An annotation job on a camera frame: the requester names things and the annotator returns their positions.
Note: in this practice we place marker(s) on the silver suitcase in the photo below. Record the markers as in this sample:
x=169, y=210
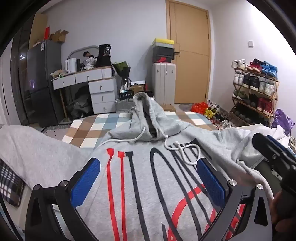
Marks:
x=124, y=106

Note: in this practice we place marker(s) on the white electric kettle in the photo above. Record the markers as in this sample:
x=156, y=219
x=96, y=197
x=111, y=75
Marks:
x=71, y=66

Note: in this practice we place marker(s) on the open cardboard box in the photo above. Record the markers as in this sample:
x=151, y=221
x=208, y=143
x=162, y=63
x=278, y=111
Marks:
x=59, y=37

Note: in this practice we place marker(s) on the checked bed cover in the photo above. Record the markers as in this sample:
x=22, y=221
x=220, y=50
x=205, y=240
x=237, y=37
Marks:
x=92, y=129

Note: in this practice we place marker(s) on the purple plastic bag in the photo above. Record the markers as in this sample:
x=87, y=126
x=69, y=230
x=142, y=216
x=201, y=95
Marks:
x=283, y=120

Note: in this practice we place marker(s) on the pile of loose shoes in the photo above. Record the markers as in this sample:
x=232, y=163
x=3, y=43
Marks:
x=218, y=115

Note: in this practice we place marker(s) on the wooden shoe rack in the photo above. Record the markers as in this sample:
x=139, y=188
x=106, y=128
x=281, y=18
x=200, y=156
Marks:
x=274, y=97

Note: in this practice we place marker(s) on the black shoe box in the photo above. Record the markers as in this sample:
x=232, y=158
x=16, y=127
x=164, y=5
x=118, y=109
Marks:
x=163, y=55

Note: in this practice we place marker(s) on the grey printed hoodie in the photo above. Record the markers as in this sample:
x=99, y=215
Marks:
x=138, y=149

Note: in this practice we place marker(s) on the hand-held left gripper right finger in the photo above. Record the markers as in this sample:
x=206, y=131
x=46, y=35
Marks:
x=211, y=183

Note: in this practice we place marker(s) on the white ribbed cabinet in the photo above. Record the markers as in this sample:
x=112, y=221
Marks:
x=163, y=83

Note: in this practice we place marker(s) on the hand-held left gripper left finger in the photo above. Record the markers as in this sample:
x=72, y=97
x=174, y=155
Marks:
x=86, y=183

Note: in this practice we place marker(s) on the brown box with black print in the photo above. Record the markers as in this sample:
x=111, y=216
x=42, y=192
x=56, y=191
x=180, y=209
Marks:
x=138, y=88

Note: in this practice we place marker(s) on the person's right hand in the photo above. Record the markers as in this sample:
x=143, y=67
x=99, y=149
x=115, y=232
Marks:
x=281, y=208

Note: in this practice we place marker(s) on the wall light switch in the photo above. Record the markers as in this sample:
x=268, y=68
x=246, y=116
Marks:
x=250, y=44

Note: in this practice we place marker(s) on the red plastic bag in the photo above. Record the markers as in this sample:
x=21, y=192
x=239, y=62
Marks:
x=199, y=107

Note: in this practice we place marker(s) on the flat cardboard sheet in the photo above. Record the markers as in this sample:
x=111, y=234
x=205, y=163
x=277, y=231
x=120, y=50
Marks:
x=38, y=27

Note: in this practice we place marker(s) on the wooden door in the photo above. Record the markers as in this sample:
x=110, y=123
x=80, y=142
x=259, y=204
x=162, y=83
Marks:
x=192, y=69

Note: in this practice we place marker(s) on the patterned floor rug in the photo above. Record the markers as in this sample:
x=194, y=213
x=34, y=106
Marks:
x=55, y=129

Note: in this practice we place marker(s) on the white desk with drawers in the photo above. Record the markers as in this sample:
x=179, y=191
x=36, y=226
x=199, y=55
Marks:
x=101, y=92

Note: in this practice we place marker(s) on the yellow lid shoe box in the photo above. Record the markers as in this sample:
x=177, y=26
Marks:
x=163, y=42

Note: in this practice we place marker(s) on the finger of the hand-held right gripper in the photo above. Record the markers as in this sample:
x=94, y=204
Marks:
x=263, y=144

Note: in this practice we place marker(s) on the dark refrigerator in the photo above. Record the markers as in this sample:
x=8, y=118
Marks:
x=39, y=81

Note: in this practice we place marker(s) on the black paper bag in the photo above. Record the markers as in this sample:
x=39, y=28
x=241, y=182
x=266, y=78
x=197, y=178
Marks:
x=104, y=56

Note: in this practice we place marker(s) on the black white plaid pillow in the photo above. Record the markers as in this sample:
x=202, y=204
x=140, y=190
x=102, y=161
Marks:
x=9, y=183

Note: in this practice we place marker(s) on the dark wrapped flower bouquet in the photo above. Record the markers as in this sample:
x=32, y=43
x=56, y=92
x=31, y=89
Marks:
x=121, y=68

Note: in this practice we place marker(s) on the black garbage bag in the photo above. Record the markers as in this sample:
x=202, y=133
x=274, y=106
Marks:
x=78, y=106

